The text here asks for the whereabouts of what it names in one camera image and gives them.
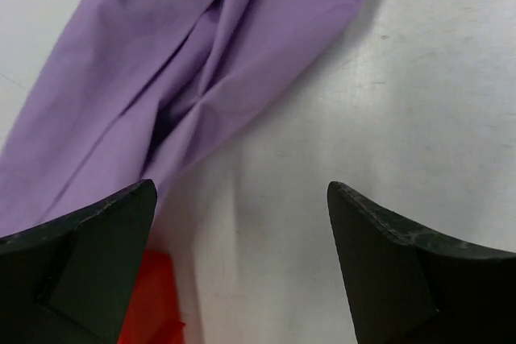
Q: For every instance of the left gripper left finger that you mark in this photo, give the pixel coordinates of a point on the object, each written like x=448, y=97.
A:
x=70, y=280

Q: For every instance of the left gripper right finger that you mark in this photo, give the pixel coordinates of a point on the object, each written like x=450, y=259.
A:
x=407, y=283

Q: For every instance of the purple trousers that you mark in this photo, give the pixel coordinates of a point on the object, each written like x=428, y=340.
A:
x=143, y=89

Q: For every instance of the red plastic tray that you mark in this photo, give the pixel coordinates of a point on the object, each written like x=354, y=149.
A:
x=153, y=315

